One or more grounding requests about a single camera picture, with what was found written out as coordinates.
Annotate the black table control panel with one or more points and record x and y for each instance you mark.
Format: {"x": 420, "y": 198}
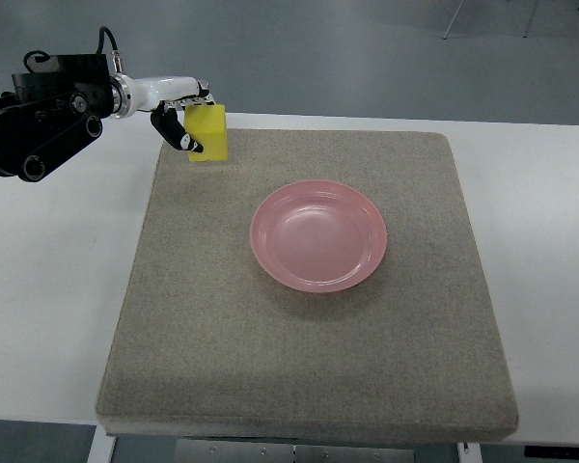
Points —
{"x": 564, "y": 453}

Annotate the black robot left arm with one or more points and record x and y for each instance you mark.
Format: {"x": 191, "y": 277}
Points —
{"x": 56, "y": 109}

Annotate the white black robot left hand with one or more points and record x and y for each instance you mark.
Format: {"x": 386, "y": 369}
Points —
{"x": 162, "y": 98}

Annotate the pink plate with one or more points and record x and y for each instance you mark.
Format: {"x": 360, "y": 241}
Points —
{"x": 318, "y": 236}

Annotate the white table frame left leg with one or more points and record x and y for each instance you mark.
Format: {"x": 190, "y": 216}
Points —
{"x": 102, "y": 447}

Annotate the yellow foam block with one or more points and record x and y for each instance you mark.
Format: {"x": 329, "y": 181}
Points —
{"x": 206, "y": 124}

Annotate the white table frame leg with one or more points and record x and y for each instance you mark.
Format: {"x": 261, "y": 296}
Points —
{"x": 469, "y": 453}
{"x": 102, "y": 447}

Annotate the grey metal base plate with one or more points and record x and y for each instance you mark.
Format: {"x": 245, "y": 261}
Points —
{"x": 228, "y": 451}

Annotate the white table frame right leg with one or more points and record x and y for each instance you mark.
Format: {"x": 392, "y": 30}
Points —
{"x": 469, "y": 453}

